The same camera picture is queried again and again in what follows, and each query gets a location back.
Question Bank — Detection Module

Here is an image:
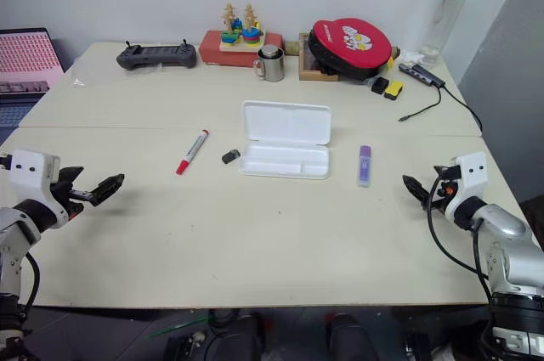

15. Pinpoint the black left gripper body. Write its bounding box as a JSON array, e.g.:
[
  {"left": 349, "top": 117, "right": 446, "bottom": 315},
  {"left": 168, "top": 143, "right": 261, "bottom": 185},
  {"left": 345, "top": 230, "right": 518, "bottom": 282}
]
[{"left": 49, "top": 179, "right": 94, "bottom": 222}]

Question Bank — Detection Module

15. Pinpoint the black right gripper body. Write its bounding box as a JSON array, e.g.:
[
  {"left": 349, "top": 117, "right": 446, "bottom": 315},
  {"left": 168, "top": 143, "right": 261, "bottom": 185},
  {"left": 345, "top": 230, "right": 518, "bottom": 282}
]
[{"left": 424, "top": 165, "right": 462, "bottom": 212}]

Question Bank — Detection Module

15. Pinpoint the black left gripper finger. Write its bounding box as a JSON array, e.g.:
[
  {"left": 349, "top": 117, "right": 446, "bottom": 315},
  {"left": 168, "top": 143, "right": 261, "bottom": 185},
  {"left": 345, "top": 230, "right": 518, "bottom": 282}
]
[
  {"left": 59, "top": 166, "right": 85, "bottom": 186},
  {"left": 88, "top": 172, "right": 126, "bottom": 208}
]

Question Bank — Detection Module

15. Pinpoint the white plastic case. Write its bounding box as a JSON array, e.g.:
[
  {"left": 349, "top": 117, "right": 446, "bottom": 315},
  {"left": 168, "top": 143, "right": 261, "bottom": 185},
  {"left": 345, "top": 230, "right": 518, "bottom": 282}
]
[{"left": 237, "top": 99, "right": 333, "bottom": 181}]

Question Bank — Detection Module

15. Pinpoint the purple glue stick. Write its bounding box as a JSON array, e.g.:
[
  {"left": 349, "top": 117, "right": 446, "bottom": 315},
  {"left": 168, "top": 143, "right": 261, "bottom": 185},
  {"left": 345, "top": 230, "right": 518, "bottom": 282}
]
[{"left": 355, "top": 144, "right": 374, "bottom": 189}]

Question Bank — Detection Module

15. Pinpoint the red white marker pen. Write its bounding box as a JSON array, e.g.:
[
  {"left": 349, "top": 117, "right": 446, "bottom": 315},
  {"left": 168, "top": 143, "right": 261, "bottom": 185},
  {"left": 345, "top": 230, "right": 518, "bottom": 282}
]
[{"left": 175, "top": 128, "right": 211, "bottom": 177}]

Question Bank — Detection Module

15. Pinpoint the yellow black block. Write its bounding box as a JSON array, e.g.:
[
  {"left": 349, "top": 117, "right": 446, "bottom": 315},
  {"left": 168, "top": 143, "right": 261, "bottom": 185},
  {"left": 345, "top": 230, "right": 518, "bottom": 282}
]
[{"left": 382, "top": 79, "right": 405, "bottom": 101}]

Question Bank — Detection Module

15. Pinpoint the crumpled clear plastic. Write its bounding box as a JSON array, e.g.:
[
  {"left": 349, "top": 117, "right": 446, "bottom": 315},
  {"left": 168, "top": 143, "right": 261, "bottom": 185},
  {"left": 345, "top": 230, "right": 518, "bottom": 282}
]
[{"left": 399, "top": 49, "right": 427, "bottom": 66}]

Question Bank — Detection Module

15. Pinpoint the laptop with pink screen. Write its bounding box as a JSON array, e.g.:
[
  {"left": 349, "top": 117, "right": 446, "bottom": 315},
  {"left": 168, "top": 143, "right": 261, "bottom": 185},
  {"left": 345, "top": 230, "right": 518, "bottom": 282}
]
[{"left": 0, "top": 27, "right": 65, "bottom": 146}]

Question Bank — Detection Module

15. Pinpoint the black handheld remote controller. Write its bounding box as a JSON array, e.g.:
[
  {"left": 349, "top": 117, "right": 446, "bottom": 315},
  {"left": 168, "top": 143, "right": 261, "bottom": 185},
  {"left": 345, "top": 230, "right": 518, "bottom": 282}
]
[{"left": 116, "top": 39, "right": 200, "bottom": 71}]

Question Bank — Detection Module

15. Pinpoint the clear bottle with green lid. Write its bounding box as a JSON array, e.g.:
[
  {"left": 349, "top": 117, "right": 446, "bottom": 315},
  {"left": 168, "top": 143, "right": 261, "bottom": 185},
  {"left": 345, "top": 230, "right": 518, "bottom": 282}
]
[{"left": 417, "top": 0, "right": 476, "bottom": 71}]

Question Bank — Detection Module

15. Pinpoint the green thin stick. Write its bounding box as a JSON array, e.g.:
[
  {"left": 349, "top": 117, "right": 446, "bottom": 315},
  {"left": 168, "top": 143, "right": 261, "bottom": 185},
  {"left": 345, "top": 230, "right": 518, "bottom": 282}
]
[{"left": 145, "top": 313, "right": 214, "bottom": 340}]

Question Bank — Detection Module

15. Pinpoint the wooden tray box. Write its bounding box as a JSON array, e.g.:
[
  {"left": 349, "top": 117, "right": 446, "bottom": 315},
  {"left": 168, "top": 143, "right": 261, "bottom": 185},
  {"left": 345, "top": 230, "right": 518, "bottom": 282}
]
[{"left": 297, "top": 31, "right": 342, "bottom": 82}]

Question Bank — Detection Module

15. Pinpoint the dark rounded shape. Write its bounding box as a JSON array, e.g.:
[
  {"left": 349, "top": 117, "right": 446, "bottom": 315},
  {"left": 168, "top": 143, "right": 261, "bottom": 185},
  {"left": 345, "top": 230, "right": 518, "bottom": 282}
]
[
  {"left": 324, "top": 312, "right": 380, "bottom": 361},
  {"left": 162, "top": 311, "right": 267, "bottom": 361}
]

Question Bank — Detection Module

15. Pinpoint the red cardboard box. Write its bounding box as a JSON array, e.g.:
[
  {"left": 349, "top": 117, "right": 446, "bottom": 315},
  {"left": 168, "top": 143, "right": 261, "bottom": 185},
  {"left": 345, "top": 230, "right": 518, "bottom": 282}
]
[{"left": 198, "top": 29, "right": 286, "bottom": 69}]

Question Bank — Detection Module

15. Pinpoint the stainless steel mug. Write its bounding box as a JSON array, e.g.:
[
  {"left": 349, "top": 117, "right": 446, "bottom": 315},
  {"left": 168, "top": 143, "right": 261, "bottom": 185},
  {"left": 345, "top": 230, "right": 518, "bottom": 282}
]
[{"left": 252, "top": 43, "right": 286, "bottom": 82}]

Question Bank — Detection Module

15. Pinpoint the colourful wooden stacking toy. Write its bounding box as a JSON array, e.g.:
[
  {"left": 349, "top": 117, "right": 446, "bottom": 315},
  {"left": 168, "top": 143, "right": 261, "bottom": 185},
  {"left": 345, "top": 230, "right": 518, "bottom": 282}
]
[{"left": 218, "top": 2, "right": 267, "bottom": 54}]

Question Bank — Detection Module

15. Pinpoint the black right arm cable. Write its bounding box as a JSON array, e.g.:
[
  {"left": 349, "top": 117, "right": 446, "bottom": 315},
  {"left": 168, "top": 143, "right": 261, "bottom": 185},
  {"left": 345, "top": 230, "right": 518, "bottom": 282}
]
[{"left": 426, "top": 176, "right": 495, "bottom": 294}]

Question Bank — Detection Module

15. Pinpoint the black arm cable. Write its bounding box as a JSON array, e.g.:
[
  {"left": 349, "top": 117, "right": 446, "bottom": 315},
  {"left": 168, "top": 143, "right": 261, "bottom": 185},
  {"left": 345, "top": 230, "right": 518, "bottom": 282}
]
[
  {"left": 16, "top": 252, "right": 42, "bottom": 307},
  {"left": 426, "top": 176, "right": 495, "bottom": 294}
]

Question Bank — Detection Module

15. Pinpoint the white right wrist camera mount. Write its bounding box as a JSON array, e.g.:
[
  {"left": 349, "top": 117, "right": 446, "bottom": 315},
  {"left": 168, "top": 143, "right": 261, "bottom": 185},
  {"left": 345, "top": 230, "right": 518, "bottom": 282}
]
[{"left": 443, "top": 151, "right": 489, "bottom": 218}]

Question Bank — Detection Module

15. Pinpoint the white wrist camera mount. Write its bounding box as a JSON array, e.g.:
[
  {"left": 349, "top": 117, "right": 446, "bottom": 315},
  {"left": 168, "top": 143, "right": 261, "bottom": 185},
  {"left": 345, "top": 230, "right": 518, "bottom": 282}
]
[
  {"left": 443, "top": 151, "right": 489, "bottom": 218},
  {"left": 8, "top": 149, "right": 62, "bottom": 226}
]

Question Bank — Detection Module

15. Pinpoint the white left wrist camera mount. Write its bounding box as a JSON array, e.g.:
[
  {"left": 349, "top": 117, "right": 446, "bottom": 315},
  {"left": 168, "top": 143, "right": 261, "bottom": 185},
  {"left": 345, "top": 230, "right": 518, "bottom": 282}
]
[{"left": 8, "top": 149, "right": 62, "bottom": 226}]

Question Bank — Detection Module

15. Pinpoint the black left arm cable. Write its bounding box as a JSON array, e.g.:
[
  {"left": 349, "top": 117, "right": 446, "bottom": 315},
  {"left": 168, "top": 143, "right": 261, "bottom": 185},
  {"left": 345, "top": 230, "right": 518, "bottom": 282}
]
[{"left": 16, "top": 252, "right": 42, "bottom": 307}]

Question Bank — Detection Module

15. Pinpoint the grey USB hub with cable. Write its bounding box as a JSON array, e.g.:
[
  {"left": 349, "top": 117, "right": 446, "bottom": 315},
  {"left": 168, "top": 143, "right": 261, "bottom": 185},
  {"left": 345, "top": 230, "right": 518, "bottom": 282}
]
[{"left": 397, "top": 62, "right": 485, "bottom": 138}]

